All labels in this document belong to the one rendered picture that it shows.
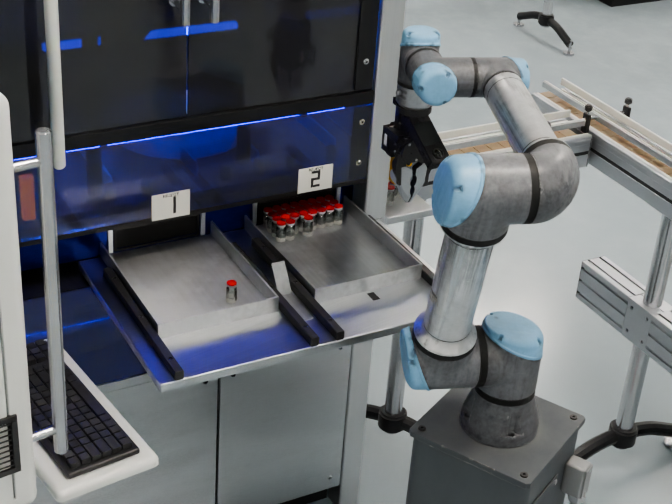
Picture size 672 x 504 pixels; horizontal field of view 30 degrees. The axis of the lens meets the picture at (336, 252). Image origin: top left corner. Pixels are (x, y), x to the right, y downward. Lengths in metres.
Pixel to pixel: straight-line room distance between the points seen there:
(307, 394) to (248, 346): 0.67
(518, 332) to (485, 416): 0.18
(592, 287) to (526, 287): 0.94
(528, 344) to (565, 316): 2.02
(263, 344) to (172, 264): 0.35
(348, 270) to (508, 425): 0.54
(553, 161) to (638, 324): 1.43
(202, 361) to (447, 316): 0.50
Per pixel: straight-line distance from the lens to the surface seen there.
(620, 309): 3.46
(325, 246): 2.79
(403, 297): 2.63
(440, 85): 2.31
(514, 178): 1.99
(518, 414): 2.39
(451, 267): 2.11
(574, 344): 4.19
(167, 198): 2.63
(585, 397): 3.96
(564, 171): 2.04
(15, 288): 1.97
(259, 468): 3.17
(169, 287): 2.62
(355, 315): 2.56
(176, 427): 2.97
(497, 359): 2.31
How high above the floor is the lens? 2.28
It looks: 30 degrees down
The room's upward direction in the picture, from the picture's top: 4 degrees clockwise
